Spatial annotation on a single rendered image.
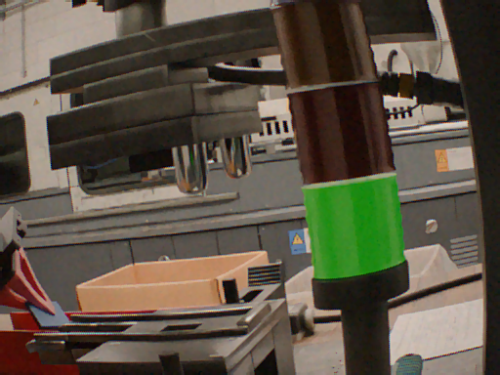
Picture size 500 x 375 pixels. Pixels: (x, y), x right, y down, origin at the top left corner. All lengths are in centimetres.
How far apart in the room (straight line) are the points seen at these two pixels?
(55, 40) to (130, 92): 731
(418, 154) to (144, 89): 452
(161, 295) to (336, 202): 261
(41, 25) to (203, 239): 324
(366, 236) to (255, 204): 491
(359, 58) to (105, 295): 270
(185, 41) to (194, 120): 6
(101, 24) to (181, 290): 496
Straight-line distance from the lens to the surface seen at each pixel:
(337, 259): 38
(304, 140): 38
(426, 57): 539
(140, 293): 301
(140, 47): 63
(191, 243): 540
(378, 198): 38
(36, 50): 801
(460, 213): 512
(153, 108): 59
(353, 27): 38
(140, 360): 59
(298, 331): 101
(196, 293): 295
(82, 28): 781
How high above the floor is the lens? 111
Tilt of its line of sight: 3 degrees down
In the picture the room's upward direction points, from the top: 9 degrees counter-clockwise
